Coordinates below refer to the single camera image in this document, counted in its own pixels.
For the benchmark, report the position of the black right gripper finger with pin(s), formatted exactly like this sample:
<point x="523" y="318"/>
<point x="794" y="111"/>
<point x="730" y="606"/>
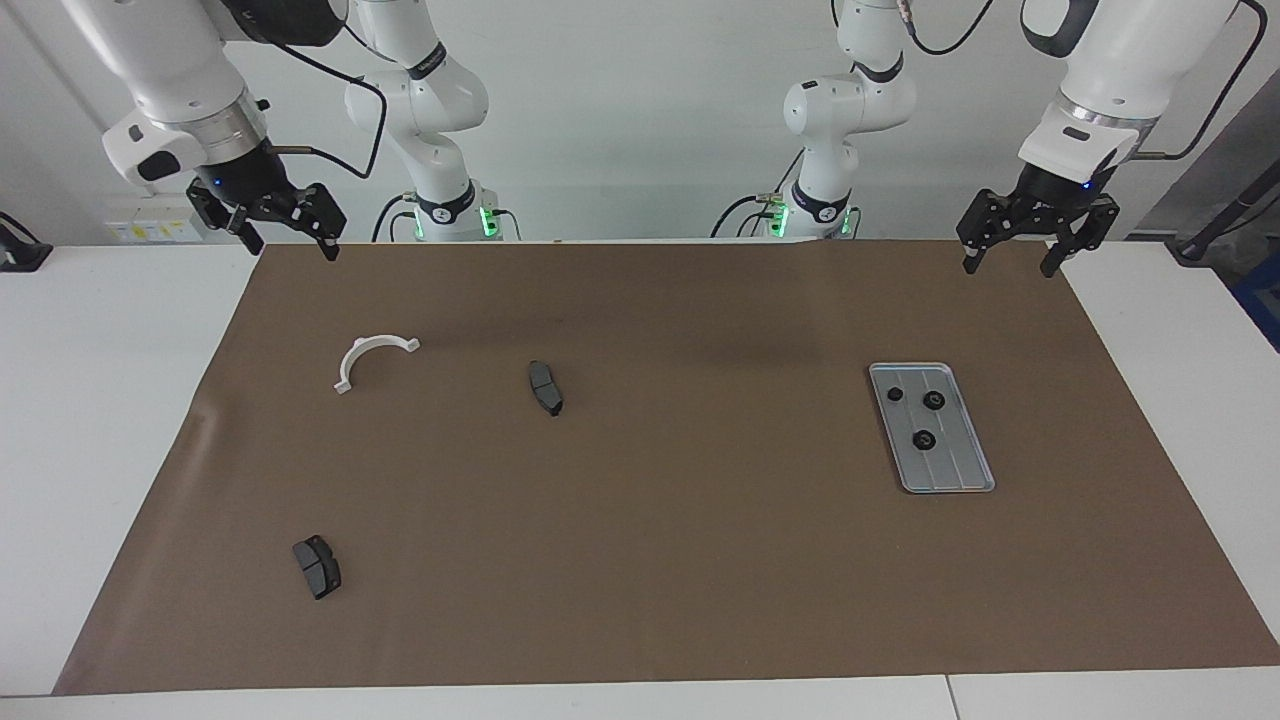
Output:
<point x="322" y="210"/>
<point x="215" y="208"/>

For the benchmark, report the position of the blue crate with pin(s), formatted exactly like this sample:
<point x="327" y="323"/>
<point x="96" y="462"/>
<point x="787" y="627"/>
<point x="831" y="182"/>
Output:
<point x="1262" y="305"/>

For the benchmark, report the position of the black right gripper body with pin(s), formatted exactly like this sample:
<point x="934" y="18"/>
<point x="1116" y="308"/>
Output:
<point x="250" y="180"/>

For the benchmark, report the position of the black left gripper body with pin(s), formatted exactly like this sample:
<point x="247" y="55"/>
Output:
<point x="1055" y="190"/>

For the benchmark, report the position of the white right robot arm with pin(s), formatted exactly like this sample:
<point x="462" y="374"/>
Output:
<point x="440" y="100"/>

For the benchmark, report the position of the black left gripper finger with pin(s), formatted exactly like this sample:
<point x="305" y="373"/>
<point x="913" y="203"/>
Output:
<point x="1095" y="225"/>
<point x="985" y="225"/>

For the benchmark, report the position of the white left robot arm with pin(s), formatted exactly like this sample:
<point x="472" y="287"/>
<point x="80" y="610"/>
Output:
<point x="840" y="110"/>

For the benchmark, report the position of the brown table mat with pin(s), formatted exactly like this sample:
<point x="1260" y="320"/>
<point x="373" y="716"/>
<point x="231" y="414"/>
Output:
<point x="640" y="550"/>

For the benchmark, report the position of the dark grey brake pad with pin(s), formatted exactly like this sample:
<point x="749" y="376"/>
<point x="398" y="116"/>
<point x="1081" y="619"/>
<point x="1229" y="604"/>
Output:
<point x="318" y="570"/>
<point x="546" y="392"/>

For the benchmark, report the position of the white wall socket box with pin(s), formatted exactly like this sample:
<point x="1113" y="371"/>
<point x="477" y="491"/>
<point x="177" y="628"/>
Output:
<point x="140" y="228"/>

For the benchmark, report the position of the black stand pole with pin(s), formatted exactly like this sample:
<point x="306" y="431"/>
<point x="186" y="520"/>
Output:
<point x="1195" y="245"/>

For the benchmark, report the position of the black clamp bracket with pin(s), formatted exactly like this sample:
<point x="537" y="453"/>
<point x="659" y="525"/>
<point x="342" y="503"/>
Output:
<point x="20" y="258"/>

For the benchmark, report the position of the white curved plastic bracket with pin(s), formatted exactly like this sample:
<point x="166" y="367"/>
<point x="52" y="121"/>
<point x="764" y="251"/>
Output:
<point x="352" y="358"/>

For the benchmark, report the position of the silver metal tray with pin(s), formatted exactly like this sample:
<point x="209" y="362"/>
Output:
<point x="955" y="470"/>

